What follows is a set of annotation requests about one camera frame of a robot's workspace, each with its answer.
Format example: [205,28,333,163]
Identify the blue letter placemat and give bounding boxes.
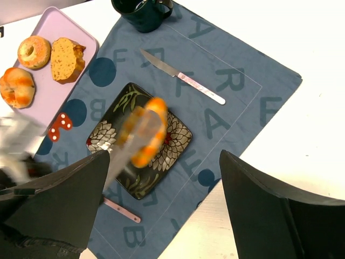
[36,4,302,258]

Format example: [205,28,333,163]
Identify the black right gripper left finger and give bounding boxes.
[1,151,110,249]

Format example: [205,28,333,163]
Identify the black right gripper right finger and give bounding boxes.
[219,150,344,258]

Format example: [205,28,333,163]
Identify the pink handled knife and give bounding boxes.
[140,49,226,105]

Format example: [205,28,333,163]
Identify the round bagel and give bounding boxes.
[17,36,51,70]

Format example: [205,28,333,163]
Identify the metal tongs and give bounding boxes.
[103,111,162,190]

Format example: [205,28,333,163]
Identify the pink handled fork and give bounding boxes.
[103,197,141,223]

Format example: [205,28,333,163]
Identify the dark green mug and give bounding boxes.
[111,0,174,33]

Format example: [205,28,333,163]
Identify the brown twisted bun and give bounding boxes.
[1,67,36,109]

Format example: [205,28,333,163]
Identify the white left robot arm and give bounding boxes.
[1,112,46,185]

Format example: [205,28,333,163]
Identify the orange striped croissant roll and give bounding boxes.
[115,97,168,168]

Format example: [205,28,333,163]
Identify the sliced loaf bread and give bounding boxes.
[50,37,86,84]

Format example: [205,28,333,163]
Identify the red polka dot bow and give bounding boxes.
[47,112,73,142]

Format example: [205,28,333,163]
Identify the lilac rectangular tray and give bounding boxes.
[12,6,99,127]

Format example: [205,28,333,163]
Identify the black floral square plate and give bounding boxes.
[86,83,192,200]

